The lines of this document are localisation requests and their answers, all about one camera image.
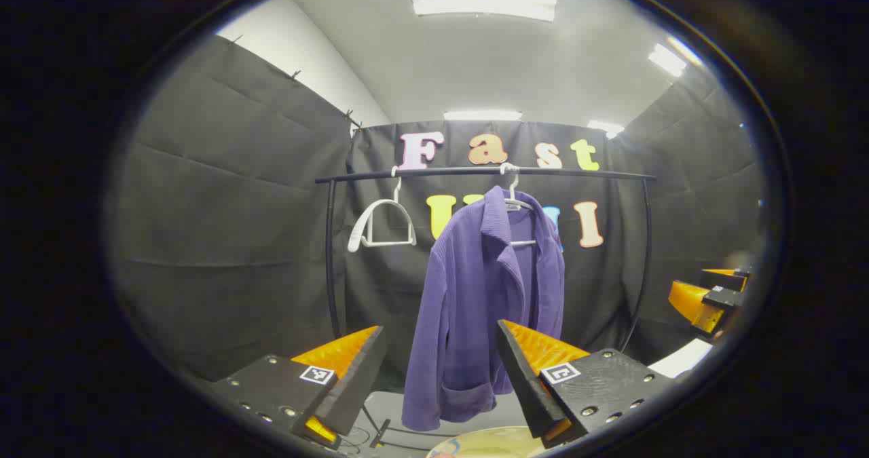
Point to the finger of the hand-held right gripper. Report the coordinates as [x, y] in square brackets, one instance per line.
[692, 302]
[726, 279]

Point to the black backdrop cloth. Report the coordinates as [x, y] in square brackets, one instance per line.
[231, 193]

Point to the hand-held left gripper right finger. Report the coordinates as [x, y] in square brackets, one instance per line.
[526, 383]

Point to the pale yellow laundry hamper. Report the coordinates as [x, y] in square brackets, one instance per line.
[495, 444]

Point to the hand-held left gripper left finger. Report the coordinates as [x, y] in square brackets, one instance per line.
[353, 383]

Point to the black clothes rack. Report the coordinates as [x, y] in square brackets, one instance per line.
[475, 171]

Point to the white clothes hanger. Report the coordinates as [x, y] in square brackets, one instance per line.
[358, 231]
[523, 243]

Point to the large ceiling light panel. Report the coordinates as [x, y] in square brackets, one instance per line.
[482, 0]

